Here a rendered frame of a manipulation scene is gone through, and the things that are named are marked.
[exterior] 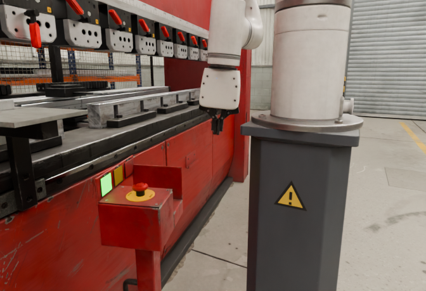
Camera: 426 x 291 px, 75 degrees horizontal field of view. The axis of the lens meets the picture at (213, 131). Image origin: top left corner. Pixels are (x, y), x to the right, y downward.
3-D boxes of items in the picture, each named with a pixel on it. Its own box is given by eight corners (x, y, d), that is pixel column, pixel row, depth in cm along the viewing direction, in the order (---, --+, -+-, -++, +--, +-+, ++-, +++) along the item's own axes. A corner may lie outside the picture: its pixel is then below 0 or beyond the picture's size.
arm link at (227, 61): (202, 52, 67) (201, 65, 67) (239, 55, 65) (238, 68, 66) (208, 54, 75) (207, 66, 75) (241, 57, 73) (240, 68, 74)
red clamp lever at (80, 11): (72, -7, 83) (92, 19, 92) (61, -6, 85) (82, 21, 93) (70, -3, 83) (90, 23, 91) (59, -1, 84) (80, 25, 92)
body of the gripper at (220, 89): (200, 61, 67) (196, 106, 70) (242, 64, 66) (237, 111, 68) (206, 62, 75) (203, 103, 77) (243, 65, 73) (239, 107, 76)
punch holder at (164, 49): (161, 55, 145) (160, 21, 141) (146, 56, 147) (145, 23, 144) (174, 57, 159) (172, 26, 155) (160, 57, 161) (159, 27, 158)
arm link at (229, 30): (227, 56, 76) (200, 52, 70) (232, 5, 73) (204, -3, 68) (250, 57, 70) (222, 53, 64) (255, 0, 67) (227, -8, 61)
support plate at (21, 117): (14, 128, 49) (13, 122, 49) (-79, 120, 57) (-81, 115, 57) (88, 114, 66) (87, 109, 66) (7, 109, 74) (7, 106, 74)
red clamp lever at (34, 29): (38, 47, 74) (33, 8, 72) (26, 47, 75) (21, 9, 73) (44, 47, 75) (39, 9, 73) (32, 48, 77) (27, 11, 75)
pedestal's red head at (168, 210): (161, 252, 67) (158, 182, 63) (100, 246, 70) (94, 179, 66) (183, 212, 86) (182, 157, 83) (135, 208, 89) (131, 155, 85)
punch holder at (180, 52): (177, 57, 163) (176, 28, 160) (164, 58, 166) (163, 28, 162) (187, 58, 177) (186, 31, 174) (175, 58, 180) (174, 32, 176)
